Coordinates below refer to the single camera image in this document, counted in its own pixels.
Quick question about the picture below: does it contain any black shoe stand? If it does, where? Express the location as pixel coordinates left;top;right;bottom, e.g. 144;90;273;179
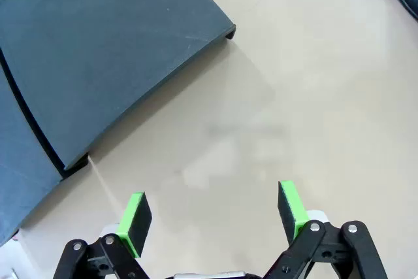
0;0;236;171
0;52;66;247

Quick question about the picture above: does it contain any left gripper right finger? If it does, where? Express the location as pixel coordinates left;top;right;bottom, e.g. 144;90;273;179
263;180;390;279

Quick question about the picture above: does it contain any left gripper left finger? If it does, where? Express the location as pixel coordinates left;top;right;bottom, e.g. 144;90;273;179
53;191;159;279

